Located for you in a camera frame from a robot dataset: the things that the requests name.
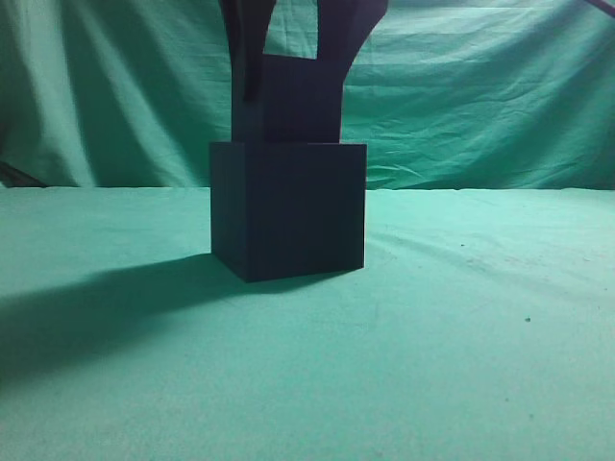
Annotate green table cloth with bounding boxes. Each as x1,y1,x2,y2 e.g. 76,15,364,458
1,188,614,460

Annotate dark cube groove box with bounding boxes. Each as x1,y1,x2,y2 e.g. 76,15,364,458
209,142,367,281

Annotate purple foam cube block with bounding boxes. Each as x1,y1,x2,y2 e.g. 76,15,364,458
231,55,347,143

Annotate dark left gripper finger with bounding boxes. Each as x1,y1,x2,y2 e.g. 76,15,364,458
315,0,389,89

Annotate green cloth backdrop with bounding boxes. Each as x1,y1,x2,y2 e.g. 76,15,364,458
1,1,614,189

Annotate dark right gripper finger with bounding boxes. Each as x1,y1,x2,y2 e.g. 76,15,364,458
218,0,276,102

